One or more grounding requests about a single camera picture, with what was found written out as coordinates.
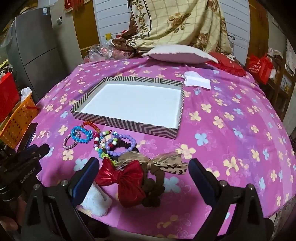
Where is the brown scrunchie with leopard bow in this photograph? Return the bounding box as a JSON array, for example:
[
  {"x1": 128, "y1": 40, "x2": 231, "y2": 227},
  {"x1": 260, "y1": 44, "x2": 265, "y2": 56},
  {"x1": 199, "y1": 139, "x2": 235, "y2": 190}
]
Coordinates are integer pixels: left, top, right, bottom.
[{"x1": 118, "y1": 150, "x2": 189, "y2": 207}]

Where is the beige floral quilt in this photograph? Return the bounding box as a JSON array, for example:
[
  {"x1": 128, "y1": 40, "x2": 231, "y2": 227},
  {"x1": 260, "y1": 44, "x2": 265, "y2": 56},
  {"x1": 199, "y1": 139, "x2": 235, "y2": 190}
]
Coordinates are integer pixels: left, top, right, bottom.
[{"x1": 111, "y1": 0, "x2": 233, "y2": 55}]

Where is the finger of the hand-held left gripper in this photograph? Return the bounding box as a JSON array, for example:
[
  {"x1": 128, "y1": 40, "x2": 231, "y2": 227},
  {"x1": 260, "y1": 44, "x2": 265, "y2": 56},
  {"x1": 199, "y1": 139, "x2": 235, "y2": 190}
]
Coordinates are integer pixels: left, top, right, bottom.
[
  {"x1": 17, "y1": 122, "x2": 39, "y2": 151},
  {"x1": 27, "y1": 143, "x2": 50, "y2": 161}
]

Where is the grey refrigerator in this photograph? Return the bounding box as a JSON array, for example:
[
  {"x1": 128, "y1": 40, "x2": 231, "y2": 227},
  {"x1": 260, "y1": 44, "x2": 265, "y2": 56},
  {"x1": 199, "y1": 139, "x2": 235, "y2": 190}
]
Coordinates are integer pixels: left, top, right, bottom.
[{"x1": 6, "y1": 5, "x2": 64, "y2": 102}]

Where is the clear plastic bag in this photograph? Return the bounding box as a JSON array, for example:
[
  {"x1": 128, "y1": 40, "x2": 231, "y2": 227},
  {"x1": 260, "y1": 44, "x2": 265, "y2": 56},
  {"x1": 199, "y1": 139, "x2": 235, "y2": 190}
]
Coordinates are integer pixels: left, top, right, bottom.
[{"x1": 84, "y1": 42, "x2": 136, "y2": 63}]

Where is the black scrunchie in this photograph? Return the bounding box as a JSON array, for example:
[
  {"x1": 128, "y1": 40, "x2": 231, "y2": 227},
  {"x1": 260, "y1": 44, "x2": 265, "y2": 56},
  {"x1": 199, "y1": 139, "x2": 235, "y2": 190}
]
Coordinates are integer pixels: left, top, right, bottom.
[{"x1": 102, "y1": 138, "x2": 139, "y2": 161}]

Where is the white pillow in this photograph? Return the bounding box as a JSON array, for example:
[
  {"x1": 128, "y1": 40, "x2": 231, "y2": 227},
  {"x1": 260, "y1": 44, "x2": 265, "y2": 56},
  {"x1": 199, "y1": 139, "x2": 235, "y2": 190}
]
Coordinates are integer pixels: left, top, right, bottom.
[{"x1": 142, "y1": 45, "x2": 219, "y2": 64}]

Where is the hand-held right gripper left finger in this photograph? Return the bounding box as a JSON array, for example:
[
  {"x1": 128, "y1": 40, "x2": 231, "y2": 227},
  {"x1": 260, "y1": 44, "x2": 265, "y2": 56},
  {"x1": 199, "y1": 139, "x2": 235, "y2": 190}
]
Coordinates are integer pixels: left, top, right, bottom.
[{"x1": 22, "y1": 157, "x2": 109, "y2": 241}]

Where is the white fluffy scrunchie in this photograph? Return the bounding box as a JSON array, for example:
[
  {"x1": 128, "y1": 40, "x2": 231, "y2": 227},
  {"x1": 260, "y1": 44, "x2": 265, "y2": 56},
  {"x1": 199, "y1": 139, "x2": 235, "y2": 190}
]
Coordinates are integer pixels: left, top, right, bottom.
[{"x1": 82, "y1": 182, "x2": 110, "y2": 217}]

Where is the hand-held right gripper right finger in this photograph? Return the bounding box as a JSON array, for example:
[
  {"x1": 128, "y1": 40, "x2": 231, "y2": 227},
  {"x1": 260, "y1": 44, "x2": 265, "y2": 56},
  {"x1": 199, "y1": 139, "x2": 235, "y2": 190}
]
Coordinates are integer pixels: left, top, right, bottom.
[{"x1": 188, "y1": 158, "x2": 274, "y2": 241}]

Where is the colourful flower bead bracelet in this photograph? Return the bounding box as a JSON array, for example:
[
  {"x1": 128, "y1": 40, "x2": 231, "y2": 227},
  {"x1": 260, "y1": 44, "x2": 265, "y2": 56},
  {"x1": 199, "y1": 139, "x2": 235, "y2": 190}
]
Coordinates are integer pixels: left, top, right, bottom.
[{"x1": 97, "y1": 137, "x2": 116, "y2": 166}]

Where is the red bow hair clip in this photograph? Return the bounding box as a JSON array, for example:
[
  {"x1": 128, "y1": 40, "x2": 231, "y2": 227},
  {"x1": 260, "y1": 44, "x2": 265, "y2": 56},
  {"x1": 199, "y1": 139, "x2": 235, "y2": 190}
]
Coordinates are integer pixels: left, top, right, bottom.
[{"x1": 95, "y1": 158, "x2": 147, "y2": 208}]

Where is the purple bead bracelet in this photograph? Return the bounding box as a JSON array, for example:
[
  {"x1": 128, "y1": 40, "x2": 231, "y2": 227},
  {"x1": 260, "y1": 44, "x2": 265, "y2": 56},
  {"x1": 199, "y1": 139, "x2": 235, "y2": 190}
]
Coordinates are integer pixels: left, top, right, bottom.
[{"x1": 105, "y1": 134, "x2": 137, "y2": 156}]

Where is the silver rhinestone bracelet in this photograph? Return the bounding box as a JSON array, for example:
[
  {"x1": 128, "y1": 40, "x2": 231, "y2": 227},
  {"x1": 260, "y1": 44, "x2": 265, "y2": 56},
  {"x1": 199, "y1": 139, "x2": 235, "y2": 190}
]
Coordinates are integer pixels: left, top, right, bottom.
[{"x1": 63, "y1": 131, "x2": 81, "y2": 150}]

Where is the red gift bag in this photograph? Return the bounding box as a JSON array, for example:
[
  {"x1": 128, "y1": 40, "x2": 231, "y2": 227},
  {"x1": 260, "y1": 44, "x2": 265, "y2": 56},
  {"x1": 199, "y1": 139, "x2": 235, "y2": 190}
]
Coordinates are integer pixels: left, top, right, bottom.
[{"x1": 247, "y1": 54, "x2": 274, "y2": 85}]

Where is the person's left hand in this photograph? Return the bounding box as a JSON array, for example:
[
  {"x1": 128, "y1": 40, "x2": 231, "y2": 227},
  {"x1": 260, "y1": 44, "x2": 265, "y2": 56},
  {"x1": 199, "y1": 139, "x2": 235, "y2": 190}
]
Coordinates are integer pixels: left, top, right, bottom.
[{"x1": 0, "y1": 197, "x2": 27, "y2": 233}]

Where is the wooden shelf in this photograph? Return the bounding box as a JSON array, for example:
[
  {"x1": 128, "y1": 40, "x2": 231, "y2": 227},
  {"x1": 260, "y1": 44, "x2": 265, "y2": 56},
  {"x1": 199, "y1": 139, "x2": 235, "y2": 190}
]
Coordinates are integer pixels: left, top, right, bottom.
[{"x1": 246, "y1": 49, "x2": 296, "y2": 121}]

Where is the striped shallow cardboard box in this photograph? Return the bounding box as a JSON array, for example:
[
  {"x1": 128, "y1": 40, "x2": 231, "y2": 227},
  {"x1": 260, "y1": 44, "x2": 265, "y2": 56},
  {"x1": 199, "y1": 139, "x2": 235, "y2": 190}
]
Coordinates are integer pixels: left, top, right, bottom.
[{"x1": 70, "y1": 76, "x2": 185, "y2": 139}]

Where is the pink floral blanket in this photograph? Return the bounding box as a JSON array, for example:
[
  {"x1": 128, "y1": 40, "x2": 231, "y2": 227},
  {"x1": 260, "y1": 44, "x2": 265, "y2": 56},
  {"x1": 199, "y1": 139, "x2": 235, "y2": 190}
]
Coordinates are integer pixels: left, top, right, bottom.
[{"x1": 14, "y1": 57, "x2": 294, "y2": 237}]

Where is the orange plastic basket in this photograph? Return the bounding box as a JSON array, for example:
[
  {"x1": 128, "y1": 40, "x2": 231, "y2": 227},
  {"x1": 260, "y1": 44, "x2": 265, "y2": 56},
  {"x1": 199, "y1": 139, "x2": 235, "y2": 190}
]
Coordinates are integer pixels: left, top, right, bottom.
[{"x1": 0, "y1": 94, "x2": 39, "y2": 149}]

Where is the rainbow bead bracelet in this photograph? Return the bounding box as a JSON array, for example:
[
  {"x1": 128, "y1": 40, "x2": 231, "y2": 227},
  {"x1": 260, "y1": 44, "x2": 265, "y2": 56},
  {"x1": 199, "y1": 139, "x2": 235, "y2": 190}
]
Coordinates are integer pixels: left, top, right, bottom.
[{"x1": 81, "y1": 120, "x2": 101, "y2": 138}]

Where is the red frilled cushion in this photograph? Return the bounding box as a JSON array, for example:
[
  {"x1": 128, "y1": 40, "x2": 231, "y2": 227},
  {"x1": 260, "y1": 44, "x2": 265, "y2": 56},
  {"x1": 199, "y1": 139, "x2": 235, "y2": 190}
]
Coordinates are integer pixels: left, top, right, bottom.
[{"x1": 206, "y1": 52, "x2": 247, "y2": 77}]

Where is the blue bead bracelet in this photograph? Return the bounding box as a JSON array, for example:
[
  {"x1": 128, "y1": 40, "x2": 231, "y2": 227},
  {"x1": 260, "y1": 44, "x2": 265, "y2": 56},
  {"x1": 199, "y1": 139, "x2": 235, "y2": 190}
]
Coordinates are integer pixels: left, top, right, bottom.
[{"x1": 71, "y1": 126, "x2": 93, "y2": 143}]

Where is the white folded paper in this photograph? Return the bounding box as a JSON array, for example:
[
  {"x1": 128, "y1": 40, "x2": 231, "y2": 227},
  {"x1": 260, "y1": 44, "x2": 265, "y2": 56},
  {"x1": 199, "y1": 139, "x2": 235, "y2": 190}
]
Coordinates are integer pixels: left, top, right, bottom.
[{"x1": 181, "y1": 71, "x2": 211, "y2": 89}]

